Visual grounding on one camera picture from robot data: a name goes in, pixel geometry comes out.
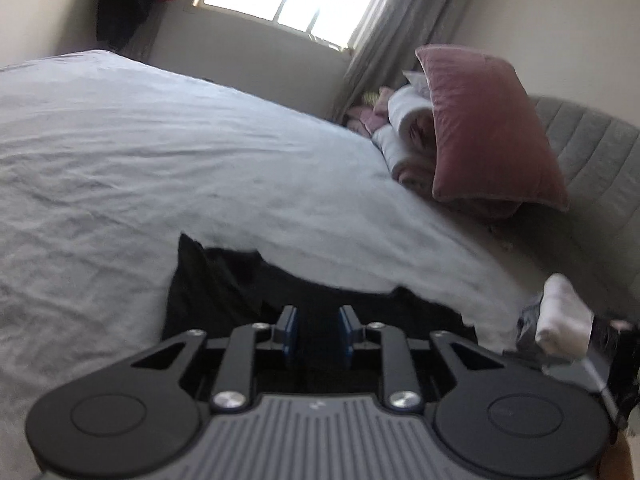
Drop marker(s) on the person's right forearm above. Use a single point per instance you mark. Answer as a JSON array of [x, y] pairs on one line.
[[616, 460]]

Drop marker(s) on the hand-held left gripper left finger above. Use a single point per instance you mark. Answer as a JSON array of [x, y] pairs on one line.
[[290, 331]]

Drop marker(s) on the black pants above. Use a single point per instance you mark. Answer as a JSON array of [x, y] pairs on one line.
[[225, 290]]

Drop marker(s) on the folded white garment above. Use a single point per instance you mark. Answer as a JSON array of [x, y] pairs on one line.
[[562, 315]]

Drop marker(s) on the small pink cushion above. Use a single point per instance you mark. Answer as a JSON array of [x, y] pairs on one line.
[[370, 112]]

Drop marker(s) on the folded white pink quilt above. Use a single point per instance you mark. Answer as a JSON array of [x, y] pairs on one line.
[[410, 130]]

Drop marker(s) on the grey curtain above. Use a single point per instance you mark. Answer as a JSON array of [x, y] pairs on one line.
[[395, 35]]

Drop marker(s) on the folded grey garment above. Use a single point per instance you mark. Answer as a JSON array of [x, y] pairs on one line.
[[527, 327]]

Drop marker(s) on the bed with grey sheet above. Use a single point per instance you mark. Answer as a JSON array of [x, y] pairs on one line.
[[150, 160]]

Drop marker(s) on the grey padded headboard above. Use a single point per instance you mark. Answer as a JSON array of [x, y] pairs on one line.
[[595, 175]]

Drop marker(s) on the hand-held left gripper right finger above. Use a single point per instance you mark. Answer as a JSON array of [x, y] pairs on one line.
[[346, 331]]

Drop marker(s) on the hanging dark clothes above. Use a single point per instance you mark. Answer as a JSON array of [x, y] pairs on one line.
[[130, 5]]

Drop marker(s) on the pink velvet pillow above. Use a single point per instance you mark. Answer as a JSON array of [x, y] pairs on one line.
[[480, 130]]

